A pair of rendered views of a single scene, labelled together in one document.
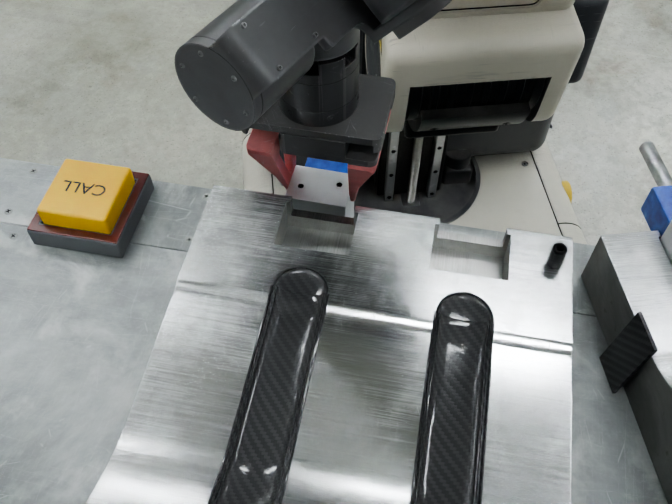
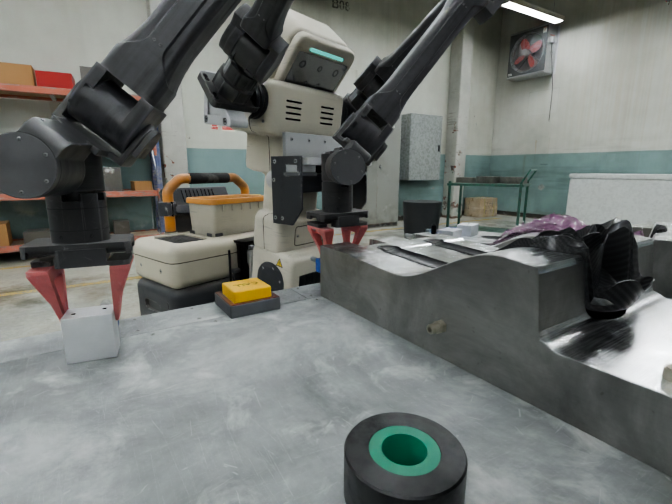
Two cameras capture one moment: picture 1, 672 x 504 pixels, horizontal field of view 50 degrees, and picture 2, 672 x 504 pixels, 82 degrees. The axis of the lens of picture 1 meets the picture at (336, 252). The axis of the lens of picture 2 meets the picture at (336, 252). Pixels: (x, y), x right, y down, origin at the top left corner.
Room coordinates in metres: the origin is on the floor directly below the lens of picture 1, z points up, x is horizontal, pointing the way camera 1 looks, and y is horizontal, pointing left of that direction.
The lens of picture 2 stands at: (-0.13, 0.52, 1.02)
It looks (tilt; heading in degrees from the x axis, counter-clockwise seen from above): 12 degrees down; 316
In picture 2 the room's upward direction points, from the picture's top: straight up
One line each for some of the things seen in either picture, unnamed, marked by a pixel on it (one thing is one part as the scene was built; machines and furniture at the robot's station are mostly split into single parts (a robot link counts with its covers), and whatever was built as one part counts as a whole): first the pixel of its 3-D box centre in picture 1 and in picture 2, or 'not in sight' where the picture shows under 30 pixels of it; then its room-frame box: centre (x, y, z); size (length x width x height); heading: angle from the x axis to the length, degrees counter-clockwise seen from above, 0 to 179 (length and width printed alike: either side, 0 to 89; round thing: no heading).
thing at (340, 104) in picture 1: (317, 78); (337, 201); (0.39, 0.01, 0.96); 0.10 x 0.07 x 0.07; 78
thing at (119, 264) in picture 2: not in sight; (100, 282); (0.38, 0.41, 0.88); 0.07 x 0.07 x 0.09; 69
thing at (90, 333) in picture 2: not in sight; (98, 318); (0.42, 0.41, 0.83); 0.13 x 0.05 x 0.05; 159
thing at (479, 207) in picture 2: not in sight; (480, 206); (3.76, -7.65, 0.20); 0.63 x 0.44 x 0.40; 77
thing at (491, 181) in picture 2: not in sight; (488, 209); (2.10, -4.38, 0.50); 0.98 x 0.55 x 1.01; 12
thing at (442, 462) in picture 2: not in sight; (403, 470); (0.00, 0.33, 0.82); 0.08 x 0.08 x 0.04
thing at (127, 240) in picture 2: not in sight; (80, 223); (0.39, 0.42, 0.96); 0.10 x 0.07 x 0.07; 69
